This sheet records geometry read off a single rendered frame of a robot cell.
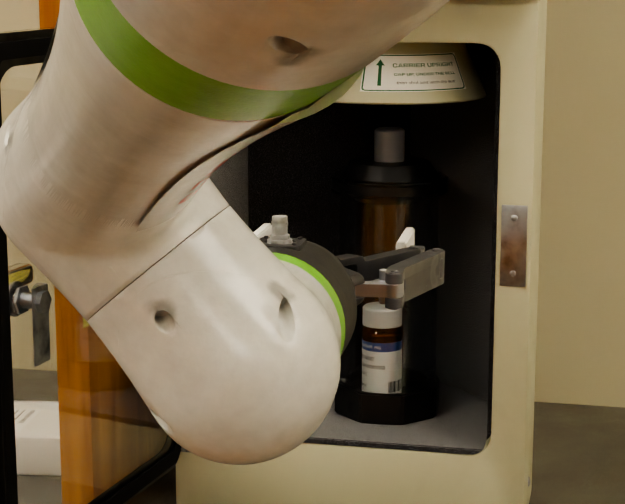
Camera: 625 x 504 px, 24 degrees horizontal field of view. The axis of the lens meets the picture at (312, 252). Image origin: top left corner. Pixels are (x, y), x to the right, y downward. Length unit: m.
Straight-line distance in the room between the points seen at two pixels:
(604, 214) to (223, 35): 1.28
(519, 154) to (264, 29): 0.84
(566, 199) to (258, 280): 0.95
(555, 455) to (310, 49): 1.14
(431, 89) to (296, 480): 0.37
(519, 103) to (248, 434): 0.55
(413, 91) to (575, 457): 0.46
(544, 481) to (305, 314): 0.72
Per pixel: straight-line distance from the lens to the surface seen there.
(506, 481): 1.31
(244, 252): 0.77
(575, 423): 1.63
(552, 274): 1.69
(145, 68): 0.47
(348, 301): 0.89
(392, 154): 1.34
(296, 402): 0.76
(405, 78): 1.26
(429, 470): 1.31
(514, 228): 1.24
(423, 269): 1.03
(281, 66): 0.43
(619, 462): 1.52
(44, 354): 1.07
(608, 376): 1.72
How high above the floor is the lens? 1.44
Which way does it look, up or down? 12 degrees down
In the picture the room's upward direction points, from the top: straight up
